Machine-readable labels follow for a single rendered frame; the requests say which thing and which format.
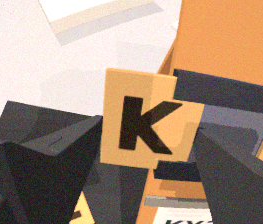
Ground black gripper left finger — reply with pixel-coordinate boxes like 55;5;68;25
0;115;103;224

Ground white rectangular box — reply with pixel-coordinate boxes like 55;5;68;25
38;0;154;35

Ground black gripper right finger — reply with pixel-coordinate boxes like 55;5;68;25
192;127;263;224

